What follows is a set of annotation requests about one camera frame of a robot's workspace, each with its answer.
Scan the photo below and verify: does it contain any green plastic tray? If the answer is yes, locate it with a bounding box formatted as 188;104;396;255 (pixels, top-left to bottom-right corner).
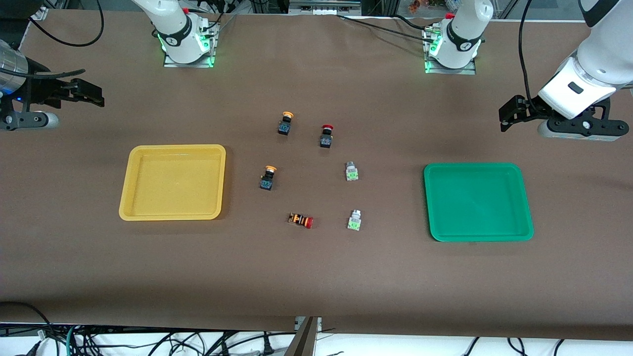
423;163;534;242

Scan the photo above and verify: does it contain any yellow plastic tray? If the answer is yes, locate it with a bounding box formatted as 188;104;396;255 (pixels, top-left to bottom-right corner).
119;144;226;221

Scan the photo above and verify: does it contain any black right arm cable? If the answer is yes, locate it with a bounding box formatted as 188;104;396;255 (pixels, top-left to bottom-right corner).
0;0;105;81

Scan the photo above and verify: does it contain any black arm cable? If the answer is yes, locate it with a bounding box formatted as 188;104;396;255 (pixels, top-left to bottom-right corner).
0;0;105;81
518;0;541;115

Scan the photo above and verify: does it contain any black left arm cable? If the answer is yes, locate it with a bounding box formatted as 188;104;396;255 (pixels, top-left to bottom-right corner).
518;0;541;115

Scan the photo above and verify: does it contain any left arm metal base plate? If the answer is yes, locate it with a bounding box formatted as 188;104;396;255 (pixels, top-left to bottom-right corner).
424;25;477;75

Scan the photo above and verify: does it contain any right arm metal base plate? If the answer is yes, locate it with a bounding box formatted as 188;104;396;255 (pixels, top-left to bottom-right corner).
163;20;219;68

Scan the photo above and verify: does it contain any black cable on table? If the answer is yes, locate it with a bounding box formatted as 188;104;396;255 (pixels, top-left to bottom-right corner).
336;14;446;38

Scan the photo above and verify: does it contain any black looped floor cable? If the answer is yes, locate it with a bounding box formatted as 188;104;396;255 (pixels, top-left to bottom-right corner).
0;301;56;342

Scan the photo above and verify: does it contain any metal table bracket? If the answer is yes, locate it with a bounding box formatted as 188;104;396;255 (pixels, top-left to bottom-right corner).
284;316;322;356

